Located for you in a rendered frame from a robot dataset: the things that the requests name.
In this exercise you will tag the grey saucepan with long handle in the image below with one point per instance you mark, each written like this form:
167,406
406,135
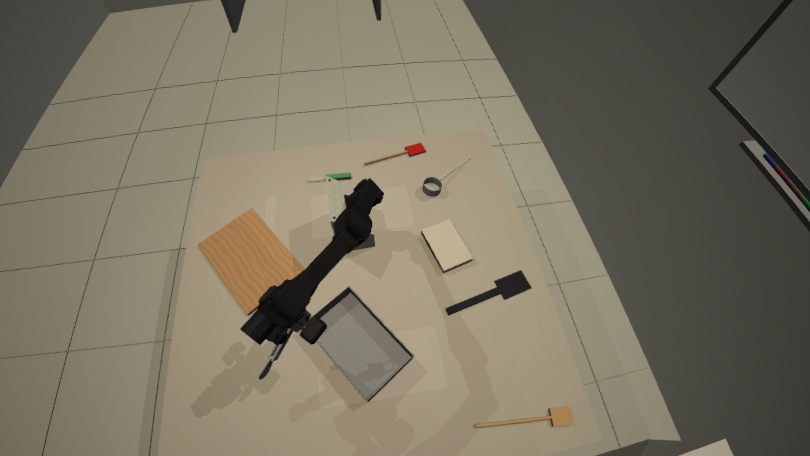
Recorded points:
432,186

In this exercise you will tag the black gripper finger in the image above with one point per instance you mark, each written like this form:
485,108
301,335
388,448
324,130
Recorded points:
295,328

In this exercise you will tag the red spatula with wooden handle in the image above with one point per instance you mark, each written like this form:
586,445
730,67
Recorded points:
411,150

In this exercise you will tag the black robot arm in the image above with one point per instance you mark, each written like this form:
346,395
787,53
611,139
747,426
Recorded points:
286,304

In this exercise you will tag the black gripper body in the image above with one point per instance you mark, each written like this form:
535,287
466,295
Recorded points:
312,330

